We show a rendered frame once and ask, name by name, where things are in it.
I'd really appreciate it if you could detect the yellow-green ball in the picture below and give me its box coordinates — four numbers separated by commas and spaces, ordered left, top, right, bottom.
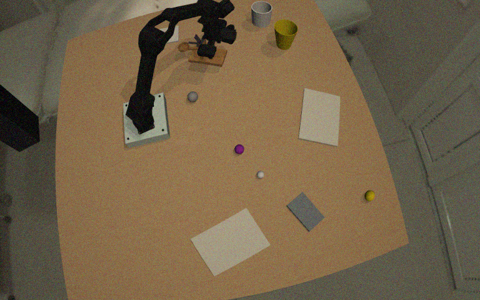
364, 190, 375, 201

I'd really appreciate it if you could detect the purple ball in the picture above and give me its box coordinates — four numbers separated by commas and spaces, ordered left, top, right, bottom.
234, 144, 244, 154

